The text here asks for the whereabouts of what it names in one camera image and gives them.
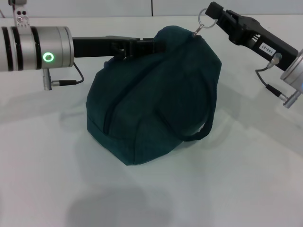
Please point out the dark teal fabric lunch bag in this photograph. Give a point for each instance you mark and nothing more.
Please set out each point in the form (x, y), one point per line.
(154, 106)

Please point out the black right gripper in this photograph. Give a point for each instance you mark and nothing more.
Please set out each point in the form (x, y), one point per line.
(262, 40)

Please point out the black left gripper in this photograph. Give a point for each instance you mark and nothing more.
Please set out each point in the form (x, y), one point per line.
(94, 46)

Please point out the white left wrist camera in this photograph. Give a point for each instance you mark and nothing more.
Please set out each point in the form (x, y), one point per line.
(20, 14)

